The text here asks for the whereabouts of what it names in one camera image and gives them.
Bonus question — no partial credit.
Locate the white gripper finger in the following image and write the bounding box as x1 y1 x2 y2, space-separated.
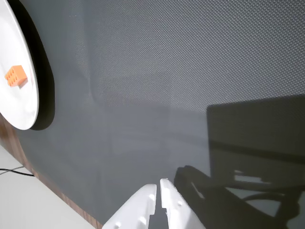
159 177 206 229
102 183 157 229

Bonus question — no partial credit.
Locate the orange lego block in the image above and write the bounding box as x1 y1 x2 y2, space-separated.
4 64 28 88

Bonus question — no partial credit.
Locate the white round plate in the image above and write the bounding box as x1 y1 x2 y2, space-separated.
0 0 40 131

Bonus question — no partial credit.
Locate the grey rubber mat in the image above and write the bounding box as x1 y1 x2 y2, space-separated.
17 0 305 229

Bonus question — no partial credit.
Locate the thin black cable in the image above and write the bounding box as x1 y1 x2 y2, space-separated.
0 167 35 178

